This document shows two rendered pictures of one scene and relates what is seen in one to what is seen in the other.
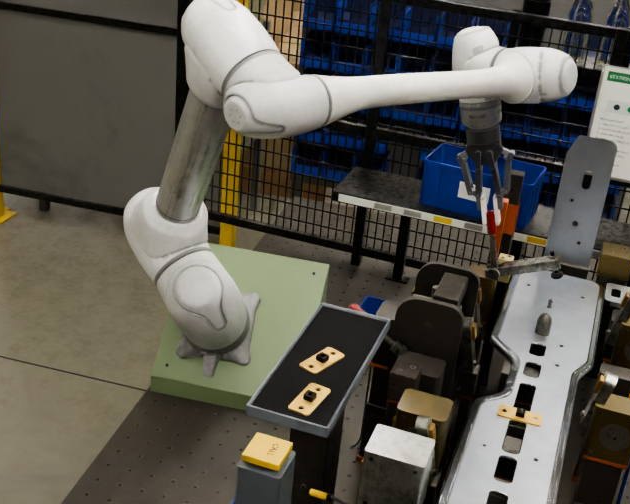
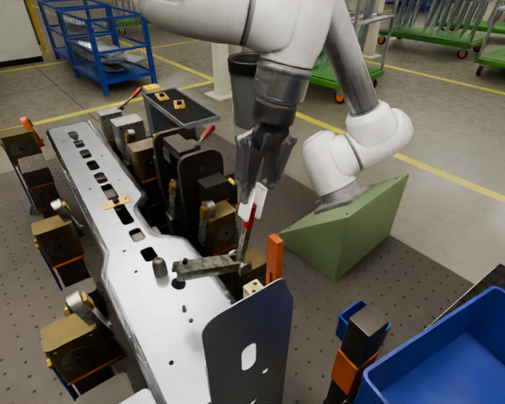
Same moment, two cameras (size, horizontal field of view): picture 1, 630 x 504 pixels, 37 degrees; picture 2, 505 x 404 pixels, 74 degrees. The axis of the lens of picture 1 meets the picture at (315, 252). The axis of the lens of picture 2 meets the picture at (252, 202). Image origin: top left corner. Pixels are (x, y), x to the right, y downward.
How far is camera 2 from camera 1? 249 cm
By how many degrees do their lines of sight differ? 100
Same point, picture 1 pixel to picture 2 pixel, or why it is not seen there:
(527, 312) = (191, 285)
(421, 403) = (145, 143)
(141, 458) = (284, 187)
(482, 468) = (111, 171)
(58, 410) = not seen: hidden behind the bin
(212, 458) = (269, 205)
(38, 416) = not seen: hidden behind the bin
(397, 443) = (127, 119)
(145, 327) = not seen: outside the picture
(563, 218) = (269, 384)
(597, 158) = (238, 332)
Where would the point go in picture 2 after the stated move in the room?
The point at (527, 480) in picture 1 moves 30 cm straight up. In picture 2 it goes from (86, 179) to (55, 89)
